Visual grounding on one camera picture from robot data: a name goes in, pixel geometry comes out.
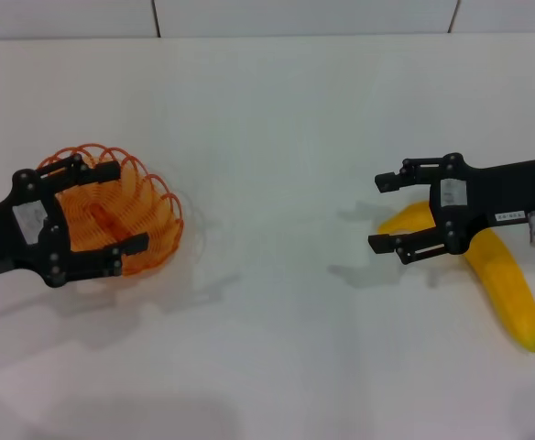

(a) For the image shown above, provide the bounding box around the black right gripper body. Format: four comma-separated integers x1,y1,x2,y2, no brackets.
430,153,535,256

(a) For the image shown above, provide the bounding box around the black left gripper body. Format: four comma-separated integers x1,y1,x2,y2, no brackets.
0,168,71,289

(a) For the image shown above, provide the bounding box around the orange wire basket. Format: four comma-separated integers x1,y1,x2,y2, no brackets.
33,143,185,278

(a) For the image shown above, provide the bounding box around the yellow banana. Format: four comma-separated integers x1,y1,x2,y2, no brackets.
377,200,535,355

